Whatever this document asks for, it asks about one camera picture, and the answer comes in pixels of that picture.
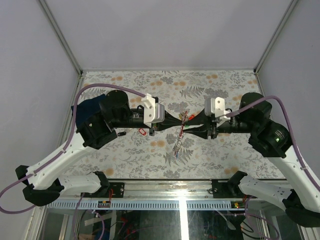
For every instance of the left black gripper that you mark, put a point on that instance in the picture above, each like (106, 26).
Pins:
(169, 121)

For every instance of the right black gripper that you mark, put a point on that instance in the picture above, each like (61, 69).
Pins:
(201, 131)

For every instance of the red handled metal keyring holder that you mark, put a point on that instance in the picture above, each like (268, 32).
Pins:
(180, 135)

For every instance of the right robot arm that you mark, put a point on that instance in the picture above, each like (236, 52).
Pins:
(275, 142)

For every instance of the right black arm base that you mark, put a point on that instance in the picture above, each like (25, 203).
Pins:
(222, 189)

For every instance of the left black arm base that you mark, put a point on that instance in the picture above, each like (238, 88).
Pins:
(115, 190)

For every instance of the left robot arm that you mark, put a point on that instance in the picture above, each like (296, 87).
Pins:
(96, 122)

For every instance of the red key tag with key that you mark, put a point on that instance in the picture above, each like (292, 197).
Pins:
(142, 131)

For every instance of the black key tag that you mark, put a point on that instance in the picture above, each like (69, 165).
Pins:
(123, 133)

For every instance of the dark blue folded cloth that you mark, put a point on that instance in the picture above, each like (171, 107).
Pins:
(87, 108)

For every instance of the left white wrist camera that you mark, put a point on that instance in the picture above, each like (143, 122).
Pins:
(153, 112)

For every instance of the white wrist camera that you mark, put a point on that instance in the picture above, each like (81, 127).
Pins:
(153, 112)
(216, 106)

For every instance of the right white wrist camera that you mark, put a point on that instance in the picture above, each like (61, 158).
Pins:
(216, 106)

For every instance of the aluminium front rail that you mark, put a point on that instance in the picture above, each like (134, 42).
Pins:
(175, 187)

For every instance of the slotted white cable duct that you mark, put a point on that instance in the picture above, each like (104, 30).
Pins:
(86, 204)

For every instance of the right aluminium corner post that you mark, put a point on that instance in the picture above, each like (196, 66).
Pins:
(280, 26)

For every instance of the aluminium corner post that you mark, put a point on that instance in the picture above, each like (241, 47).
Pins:
(280, 26)
(45, 8)

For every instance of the left aluminium corner post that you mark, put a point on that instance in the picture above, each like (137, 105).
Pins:
(45, 8)

